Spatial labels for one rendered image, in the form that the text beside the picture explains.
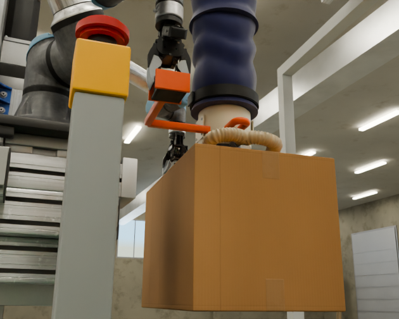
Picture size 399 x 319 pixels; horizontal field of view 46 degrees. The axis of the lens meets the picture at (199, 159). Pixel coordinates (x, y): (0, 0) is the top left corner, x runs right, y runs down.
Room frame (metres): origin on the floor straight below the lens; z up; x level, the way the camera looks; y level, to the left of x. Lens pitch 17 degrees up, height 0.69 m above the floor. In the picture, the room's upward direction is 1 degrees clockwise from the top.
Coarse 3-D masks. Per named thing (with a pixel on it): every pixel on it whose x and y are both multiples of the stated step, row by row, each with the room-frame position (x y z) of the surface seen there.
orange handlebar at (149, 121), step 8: (160, 104) 1.16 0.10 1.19; (152, 112) 1.21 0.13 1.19; (144, 120) 1.31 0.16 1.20; (152, 120) 1.27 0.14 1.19; (160, 120) 1.32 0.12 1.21; (232, 120) 1.29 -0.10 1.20; (240, 120) 1.29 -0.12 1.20; (248, 120) 1.30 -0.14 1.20; (168, 128) 1.34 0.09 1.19; (176, 128) 1.34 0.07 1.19; (184, 128) 1.34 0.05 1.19; (192, 128) 1.35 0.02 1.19; (200, 128) 1.36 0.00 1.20; (208, 128) 1.37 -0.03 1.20; (240, 128) 1.34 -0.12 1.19
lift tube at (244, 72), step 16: (208, 16) 1.35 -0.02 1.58; (224, 16) 1.34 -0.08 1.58; (240, 16) 1.35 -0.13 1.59; (208, 32) 1.36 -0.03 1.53; (224, 32) 1.34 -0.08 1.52; (240, 32) 1.35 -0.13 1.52; (208, 48) 1.35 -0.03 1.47; (224, 48) 1.33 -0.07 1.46; (240, 48) 1.34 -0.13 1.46; (208, 64) 1.35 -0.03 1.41; (224, 64) 1.34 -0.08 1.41; (240, 64) 1.35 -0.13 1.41; (208, 80) 1.35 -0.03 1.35; (224, 80) 1.33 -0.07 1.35; (240, 80) 1.34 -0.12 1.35; (224, 96) 1.33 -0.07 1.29; (192, 112) 1.43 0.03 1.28; (256, 112) 1.43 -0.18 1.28
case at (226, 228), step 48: (192, 192) 1.13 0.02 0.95; (240, 192) 1.15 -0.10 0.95; (288, 192) 1.19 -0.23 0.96; (336, 192) 1.24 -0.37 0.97; (144, 240) 1.68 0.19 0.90; (192, 240) 1.13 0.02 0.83; (240, 240) 1.15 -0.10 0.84; (288, 240) 1.19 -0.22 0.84; (336, 240) 1.23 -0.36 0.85; (144, 288) 1.65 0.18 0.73; (192, 288) 1.12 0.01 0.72; (240, 288) 1.15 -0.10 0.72; (288, 288) 1.19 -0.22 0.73; (336, 288) 1.23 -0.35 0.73
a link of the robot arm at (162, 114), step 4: (148, 104) 1.89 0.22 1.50; (152, 104) 1.87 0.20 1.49; (148, 108) 1.89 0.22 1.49; (164, 108) 1.85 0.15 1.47; (148, 112) 1.89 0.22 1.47; (160, 112) 1.88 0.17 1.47; (164, 112) 1.87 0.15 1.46; (168, 112) 1.87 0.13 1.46; (172, 112) 1.88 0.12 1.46; (156, 116) 1.92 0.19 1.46; (160, 116) 1.92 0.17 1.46; (164, 116) 1.92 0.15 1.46; (168, 116) 1.93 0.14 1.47
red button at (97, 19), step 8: (88, 16) 0.53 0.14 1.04; (96, 16) 0.52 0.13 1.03; (104, 16) 0.52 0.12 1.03; (80, 24) 0.53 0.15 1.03; (88, 24) 0.52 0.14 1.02; (96, 24) 0.52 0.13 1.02; (104, 24) 0.52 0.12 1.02; (112, 24) 0.53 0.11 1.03; (120, 24) 0.53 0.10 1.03; (80, 32) 0.54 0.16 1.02; (88, 32) 0.53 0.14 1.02; (96, 32) 0.53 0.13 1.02; (104, 32) 0.53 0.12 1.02; (112, 32) 0.53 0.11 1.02; (120, 32) 0.54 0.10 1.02; (128, 32) 0.55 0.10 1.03; (96, 40) 0.54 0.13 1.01; (104, 40) 0.54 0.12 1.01; (112, 40) 0.54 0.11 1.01; (120, 40) 0.55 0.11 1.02; (128, 40) 0.56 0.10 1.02
